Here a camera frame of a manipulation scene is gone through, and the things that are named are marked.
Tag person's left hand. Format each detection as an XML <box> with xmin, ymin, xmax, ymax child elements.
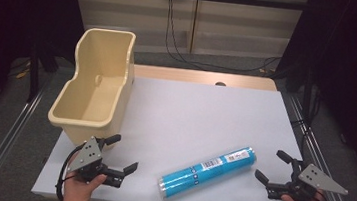
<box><xmin>60</xmin><ymin>169</ymin><xmax>108</xmax><ymax>201</ymax></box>

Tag metal floor rail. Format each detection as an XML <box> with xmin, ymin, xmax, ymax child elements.
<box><xmin>0</xmin><ymin>70</ymin><xmax>54</xmax><ymax>201</ymax></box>
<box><xmin>276</xmin><ymin>93</ymin><xmax>357</xmax><ymax>201</ymax></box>

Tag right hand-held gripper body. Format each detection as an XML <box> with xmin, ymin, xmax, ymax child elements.
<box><xmin>263</xmin><ymin>155</ymin><xmax>352</xmax><ymax>201</ymax></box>

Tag blue cylindrical roll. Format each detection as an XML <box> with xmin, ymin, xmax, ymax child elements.
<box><xmin>155</xmin><ymin>137</ymin><xmax>259</xmax><ymax>201</ymax></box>

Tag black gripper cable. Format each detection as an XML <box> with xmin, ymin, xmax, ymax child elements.
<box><xmin>53</xmin><ymin>140</ymin><xmax>86</xmax><ymax>201</ymax></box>

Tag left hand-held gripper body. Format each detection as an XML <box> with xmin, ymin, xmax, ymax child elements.
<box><xmin>64</xmin><ymin>132</ymin><xmax>129</xmax><ymax>189</ymax></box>

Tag wooden table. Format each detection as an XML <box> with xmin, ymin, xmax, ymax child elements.
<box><xmin>133</xmin><ymin>63</ymin><xmax>279</xmax><ymax>93</ymax></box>

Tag black power cable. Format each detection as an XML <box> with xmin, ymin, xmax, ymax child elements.
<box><xmin>160</xmin><ymin>0</ymin><xmax>289</xmax><ymax>77</ymax></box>

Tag black curtain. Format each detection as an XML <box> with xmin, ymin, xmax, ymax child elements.
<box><xmin>264</xmin><ymin>0</ymin><xmax>357</xmax><ymax>183</ymax></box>
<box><xmin>0</xmin><ymin>0</ymin><xmax>88</xmax><ymax>148</ymax></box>

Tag beige plastic bin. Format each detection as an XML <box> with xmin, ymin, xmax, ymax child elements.
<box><xmin>44</xmin><ymin>23</ymin><xmax>140</xmax><ymax>152</ymax></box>

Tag beige wall conduit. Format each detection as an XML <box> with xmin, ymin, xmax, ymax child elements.
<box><xmin>188</xmin><ymin>0</ymin><xmax>201</xmax><ymax>55</ymax></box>

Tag white table mat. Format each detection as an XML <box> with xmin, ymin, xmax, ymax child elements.
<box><xmin>31</xmin><ymin>66</ymin><xmax>313</xmax><ymax>201</ymax></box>

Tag black metal stand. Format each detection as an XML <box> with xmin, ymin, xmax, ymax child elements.
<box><xmin>24</xmin><ymin>36</ymin><xmax>62</xmax><ymax>106</ymax></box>

